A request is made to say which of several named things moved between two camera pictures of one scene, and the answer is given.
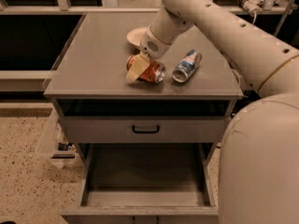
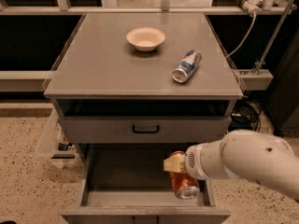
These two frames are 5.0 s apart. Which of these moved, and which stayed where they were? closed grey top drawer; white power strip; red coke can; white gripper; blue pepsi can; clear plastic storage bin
Moved: white gripper; red coke can
Stayed: blue pepsi can; white power strip; closed grey top drawer; clear plastic storage bin
